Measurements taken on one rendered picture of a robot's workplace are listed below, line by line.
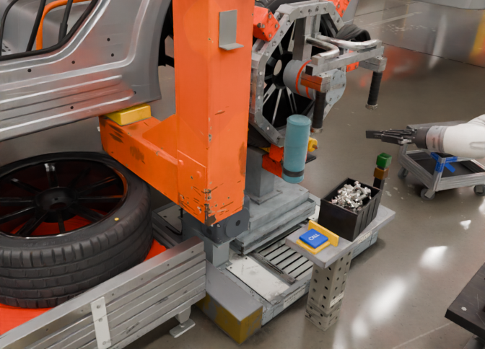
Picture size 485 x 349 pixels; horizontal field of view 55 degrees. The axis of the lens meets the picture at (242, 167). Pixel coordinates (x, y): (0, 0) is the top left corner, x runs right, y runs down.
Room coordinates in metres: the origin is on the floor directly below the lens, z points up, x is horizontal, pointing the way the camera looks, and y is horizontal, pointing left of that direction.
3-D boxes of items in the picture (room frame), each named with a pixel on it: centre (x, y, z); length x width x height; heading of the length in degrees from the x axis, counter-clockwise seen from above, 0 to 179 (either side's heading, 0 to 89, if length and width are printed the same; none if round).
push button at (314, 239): (1.22, -0.25, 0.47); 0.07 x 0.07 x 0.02; 45
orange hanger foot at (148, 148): (1.54, 0.34, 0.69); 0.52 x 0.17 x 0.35; 45
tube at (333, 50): (1.60, -0.22, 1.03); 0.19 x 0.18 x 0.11; 45
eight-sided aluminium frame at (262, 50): (1.76, -0.20, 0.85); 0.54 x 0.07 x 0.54; 135
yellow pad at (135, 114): (1.67, 0.46, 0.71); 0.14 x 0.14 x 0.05; 45
